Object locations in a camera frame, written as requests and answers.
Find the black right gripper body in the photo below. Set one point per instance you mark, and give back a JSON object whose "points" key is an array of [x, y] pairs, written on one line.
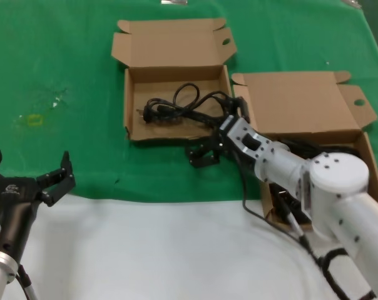
{"points": [[221, 140]]}

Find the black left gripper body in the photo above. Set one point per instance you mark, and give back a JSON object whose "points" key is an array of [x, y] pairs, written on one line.
{"points": [[15, 200]]}

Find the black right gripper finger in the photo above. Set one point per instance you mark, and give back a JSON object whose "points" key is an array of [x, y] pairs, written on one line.
{"points": [[240, 107], [204, 157]]}

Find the cardboard box with intact edge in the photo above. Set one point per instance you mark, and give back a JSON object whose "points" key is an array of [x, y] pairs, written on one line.
{"points": [[295, 103]]}

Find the cardboard box with torn edge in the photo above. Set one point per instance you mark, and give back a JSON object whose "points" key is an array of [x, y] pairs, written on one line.
{"points": [[176, 47]]}

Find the metal parts at cloth corner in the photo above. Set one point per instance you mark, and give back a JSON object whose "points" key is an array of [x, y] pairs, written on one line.
{"points": [[353, 2]]}

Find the small metal clip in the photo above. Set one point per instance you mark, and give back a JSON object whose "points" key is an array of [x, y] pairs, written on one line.
{"points": [[173, 1]]}

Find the green table cloth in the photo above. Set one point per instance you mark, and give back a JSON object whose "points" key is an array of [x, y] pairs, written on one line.
{"points": [[67, 47]]}

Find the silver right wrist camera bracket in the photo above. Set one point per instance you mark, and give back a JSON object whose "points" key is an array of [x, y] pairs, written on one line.
{"points": [[239, 137]]}

